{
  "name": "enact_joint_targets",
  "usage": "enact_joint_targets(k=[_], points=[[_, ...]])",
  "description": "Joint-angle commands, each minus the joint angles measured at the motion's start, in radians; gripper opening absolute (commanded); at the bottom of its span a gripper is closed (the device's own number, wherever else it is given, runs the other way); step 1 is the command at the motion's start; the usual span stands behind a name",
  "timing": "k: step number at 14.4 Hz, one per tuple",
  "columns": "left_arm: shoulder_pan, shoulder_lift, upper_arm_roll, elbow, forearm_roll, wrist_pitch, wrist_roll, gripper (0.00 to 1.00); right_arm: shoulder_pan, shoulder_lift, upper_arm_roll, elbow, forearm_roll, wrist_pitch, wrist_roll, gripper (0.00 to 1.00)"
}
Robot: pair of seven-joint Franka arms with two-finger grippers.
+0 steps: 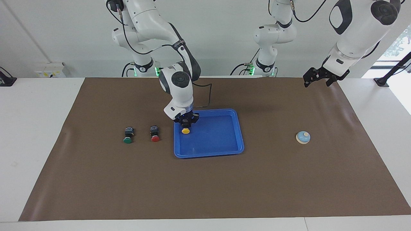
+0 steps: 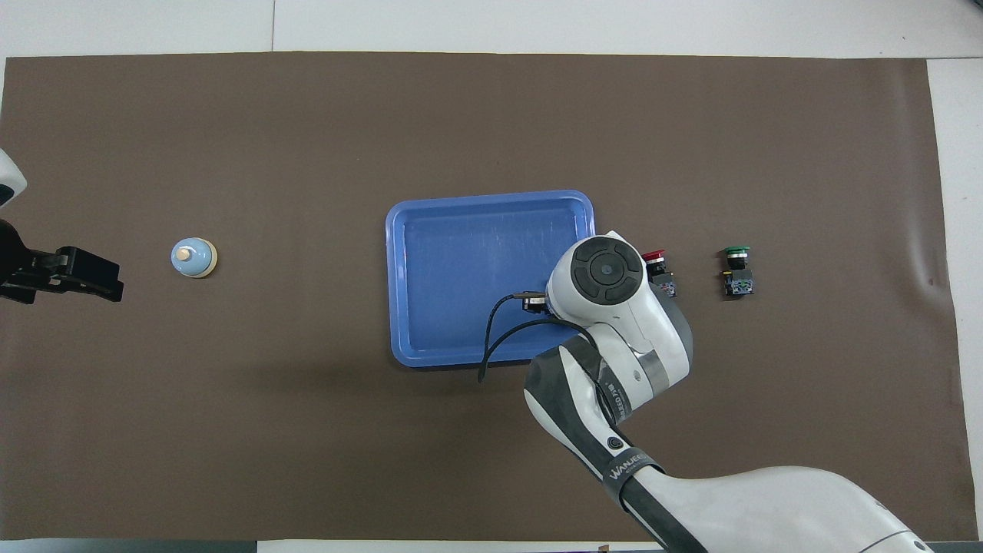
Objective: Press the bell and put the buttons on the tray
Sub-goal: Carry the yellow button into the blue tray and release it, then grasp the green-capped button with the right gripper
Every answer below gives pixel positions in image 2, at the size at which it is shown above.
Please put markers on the blue plastic tray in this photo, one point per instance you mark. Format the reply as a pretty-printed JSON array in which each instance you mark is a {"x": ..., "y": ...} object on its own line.
[{"x": 461, "y": 276}]

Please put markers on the brown table mat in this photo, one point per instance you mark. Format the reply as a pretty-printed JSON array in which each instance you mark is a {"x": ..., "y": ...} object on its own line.
[{"x": 230, "y": 430}]

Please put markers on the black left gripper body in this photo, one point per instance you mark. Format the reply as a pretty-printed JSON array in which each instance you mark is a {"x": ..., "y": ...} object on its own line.
[{"x": 81, "y": 270}]

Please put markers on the light blue service bell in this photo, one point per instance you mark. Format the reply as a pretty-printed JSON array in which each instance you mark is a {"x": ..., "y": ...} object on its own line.
[{"x": 192, "y": 257}]

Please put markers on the red push button switch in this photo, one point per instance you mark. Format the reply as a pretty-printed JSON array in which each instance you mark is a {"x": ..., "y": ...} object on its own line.
[{"x": 654, "y": 256}]

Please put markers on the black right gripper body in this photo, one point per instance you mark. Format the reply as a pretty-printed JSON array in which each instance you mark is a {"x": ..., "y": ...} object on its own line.
[{"x": 536, "y": 306}]

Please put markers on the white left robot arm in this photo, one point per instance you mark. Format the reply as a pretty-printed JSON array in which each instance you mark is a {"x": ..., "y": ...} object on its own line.
[{"x": 8, "y": 180}]

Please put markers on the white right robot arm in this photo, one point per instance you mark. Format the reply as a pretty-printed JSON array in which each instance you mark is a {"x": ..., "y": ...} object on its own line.
[{"x": 607, "y": 273}]

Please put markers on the green push button switch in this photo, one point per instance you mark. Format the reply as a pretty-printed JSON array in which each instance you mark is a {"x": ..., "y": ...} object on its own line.
[{"x": 737, "y": 283}]

